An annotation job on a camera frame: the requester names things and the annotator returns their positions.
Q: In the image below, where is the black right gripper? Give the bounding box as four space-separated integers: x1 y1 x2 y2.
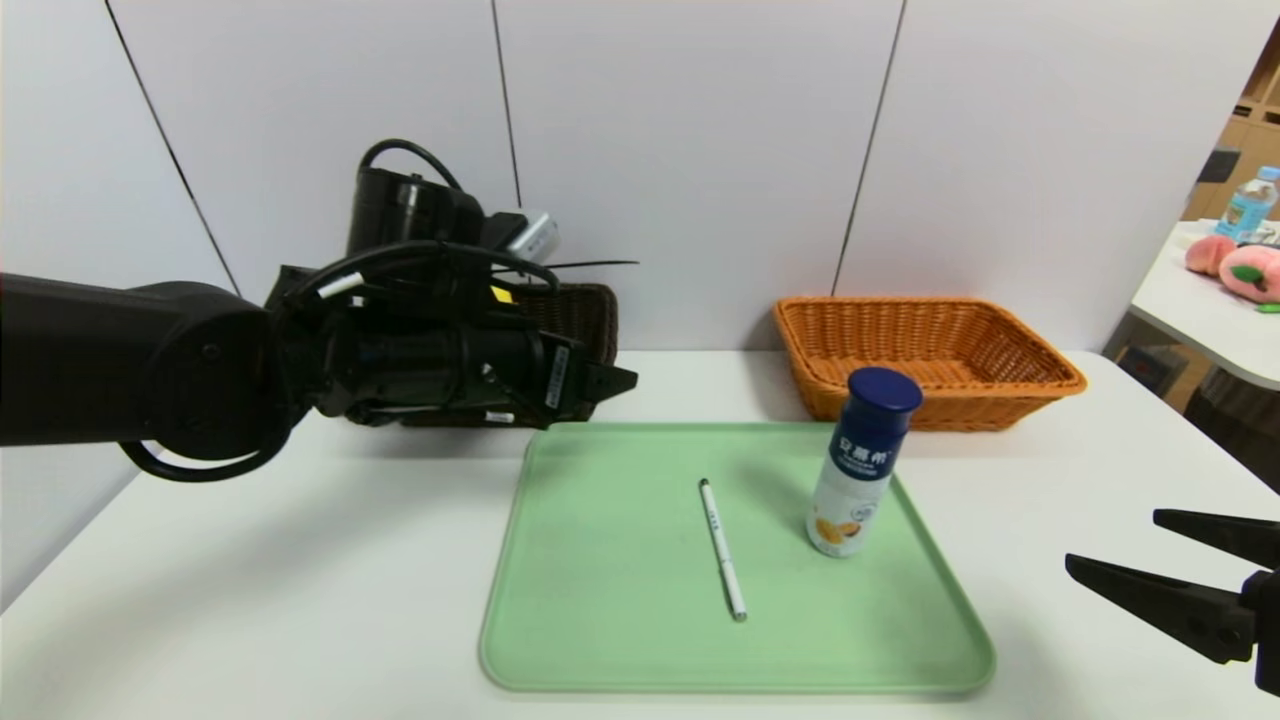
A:
1064 508 1280 698

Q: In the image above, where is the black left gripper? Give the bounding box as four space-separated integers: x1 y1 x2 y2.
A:
458 321 639 428

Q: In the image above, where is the white pen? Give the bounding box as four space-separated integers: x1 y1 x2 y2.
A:
698 478 748 622

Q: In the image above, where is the white bottle blue cap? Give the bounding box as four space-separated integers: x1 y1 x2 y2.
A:
805 366 923 559

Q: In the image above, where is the dark brown wicker basket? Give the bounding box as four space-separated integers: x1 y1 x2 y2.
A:
395 283 619 429

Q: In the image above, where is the orange wicker basket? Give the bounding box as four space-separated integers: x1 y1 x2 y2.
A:
771 298 1087 433

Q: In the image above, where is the white side table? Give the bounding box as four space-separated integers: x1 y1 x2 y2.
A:
1130 220 1280 393

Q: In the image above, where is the green plastic tray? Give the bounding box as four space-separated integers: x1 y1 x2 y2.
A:
478 421 996 694

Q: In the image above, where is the large pink peach plush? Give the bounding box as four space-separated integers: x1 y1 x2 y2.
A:
1217 245 1280 304

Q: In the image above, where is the small pink peach plush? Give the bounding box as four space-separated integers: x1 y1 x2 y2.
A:
1184 234 1237 278

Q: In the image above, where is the clear water bottle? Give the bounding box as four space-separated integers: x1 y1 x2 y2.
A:
1215 166 1280 243

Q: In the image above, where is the wooden shelf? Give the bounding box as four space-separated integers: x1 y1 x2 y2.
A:
1180 20 1280 226

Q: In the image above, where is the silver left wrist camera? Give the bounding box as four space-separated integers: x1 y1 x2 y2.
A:
505 208 561 263

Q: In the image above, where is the black left camera cable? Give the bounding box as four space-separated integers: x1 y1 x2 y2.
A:
356 138 467 193

